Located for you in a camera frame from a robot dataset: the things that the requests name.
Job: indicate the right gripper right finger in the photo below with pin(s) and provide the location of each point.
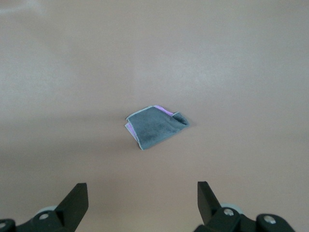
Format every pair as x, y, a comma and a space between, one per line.
210, 205

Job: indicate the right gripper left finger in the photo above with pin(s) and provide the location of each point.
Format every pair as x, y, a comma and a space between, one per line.
72, 205

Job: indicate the grey and purple towel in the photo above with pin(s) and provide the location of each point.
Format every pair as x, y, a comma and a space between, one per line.
154, 128

